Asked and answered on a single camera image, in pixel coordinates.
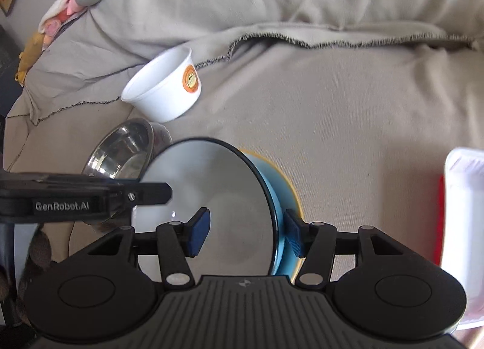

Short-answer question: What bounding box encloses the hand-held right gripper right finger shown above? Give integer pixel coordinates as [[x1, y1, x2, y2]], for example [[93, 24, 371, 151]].
[[284, 209, 441, 290]]

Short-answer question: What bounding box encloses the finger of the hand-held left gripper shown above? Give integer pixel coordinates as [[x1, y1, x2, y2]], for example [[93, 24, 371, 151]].
[[115, 182, 173, 208]]

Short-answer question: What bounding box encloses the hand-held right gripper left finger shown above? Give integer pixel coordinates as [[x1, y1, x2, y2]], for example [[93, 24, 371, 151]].
[[88, 208, 211, 289]]

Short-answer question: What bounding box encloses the yellow plate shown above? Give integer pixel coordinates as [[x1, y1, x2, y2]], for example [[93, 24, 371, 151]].
[[238, 148, 304, 221]]

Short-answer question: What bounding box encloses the stainless steel bowl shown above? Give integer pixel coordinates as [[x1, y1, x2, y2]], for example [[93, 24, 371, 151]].
[[81, 118, 172, 226]]

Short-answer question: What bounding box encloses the red plastic tray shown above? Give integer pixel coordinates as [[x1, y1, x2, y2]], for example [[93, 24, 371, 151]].
[[437, 175, 449, 266]]

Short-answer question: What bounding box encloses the white plastic tray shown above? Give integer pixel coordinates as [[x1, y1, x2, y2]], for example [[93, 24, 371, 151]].
[[442, 148, 484, 331]]

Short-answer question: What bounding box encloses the beige bed sheet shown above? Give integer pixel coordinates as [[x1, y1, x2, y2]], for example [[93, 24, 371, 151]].
[[4, 44, 484, 349]]

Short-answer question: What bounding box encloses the dark cabinet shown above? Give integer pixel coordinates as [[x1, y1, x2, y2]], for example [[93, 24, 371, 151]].
[[0, 24, 24, 117]]

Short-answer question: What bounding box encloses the yellow plush toy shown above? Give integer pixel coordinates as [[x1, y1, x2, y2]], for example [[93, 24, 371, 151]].
[[15, 31, 47, 85]]

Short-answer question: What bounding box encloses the pink and white plush toy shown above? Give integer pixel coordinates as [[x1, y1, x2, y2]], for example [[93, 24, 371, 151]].
[[39, 0, 90, 51]]

